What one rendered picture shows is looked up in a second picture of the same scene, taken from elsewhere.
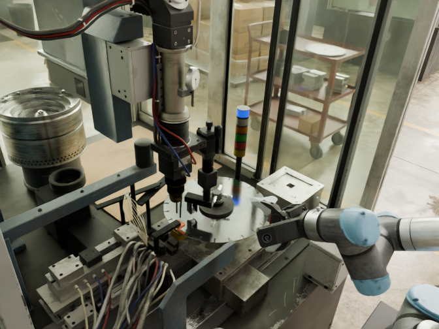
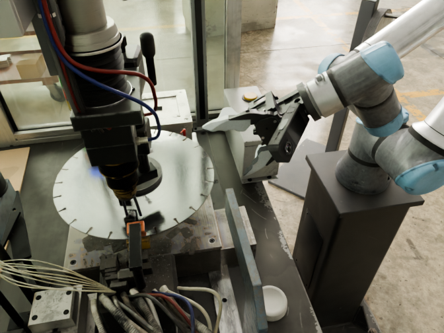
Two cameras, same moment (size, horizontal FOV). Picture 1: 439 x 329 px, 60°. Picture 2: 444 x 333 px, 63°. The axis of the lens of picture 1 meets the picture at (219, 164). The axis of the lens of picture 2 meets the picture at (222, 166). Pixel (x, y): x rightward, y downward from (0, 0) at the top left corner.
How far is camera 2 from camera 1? 61 cm
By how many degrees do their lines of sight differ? 43
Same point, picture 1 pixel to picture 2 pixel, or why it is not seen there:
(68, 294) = not seen: outside the picture
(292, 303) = (267, 211)
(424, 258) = not seen: hidden behind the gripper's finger
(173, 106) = (96, 12)
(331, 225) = (361, 80)
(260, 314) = (261, 244)
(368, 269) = (396, 105)
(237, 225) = (187, 176)
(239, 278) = (223, 230)
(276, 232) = (291, 135)
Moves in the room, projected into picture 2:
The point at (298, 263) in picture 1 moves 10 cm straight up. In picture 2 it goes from (227, 177) to (227, 150)
